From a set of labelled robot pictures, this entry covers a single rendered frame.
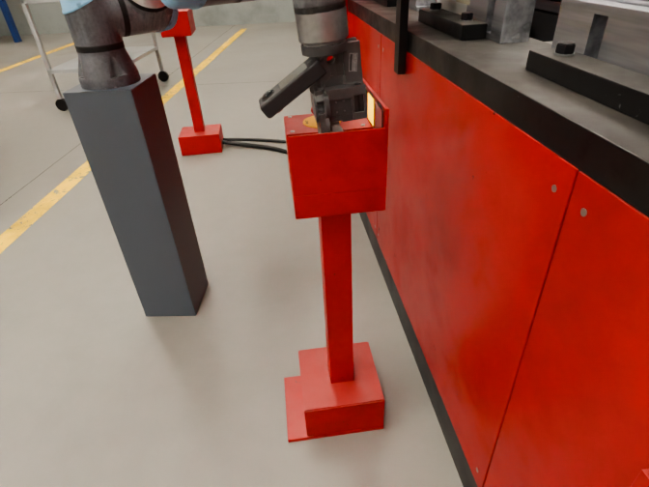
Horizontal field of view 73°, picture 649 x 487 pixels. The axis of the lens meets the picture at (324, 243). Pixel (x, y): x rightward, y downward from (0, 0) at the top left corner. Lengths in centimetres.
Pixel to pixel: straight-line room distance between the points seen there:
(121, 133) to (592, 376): 117
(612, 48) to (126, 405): 136
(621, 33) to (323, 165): 44
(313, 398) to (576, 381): 68
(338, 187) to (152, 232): 82
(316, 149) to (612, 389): 50
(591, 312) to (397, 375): 85
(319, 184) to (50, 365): 118
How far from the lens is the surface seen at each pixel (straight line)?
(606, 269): 56
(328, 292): 96
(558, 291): 64
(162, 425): 136
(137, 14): 133
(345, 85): 72
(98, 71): 132
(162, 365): 150
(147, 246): 149
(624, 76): 67
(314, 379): 120
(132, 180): 137
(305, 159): 72
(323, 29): 68
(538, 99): 66
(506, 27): 102
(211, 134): 288
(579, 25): 81
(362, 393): 117
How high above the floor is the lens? 105
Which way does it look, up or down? 34 degrees down
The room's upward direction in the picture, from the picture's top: 3 degrees counter-clockwise
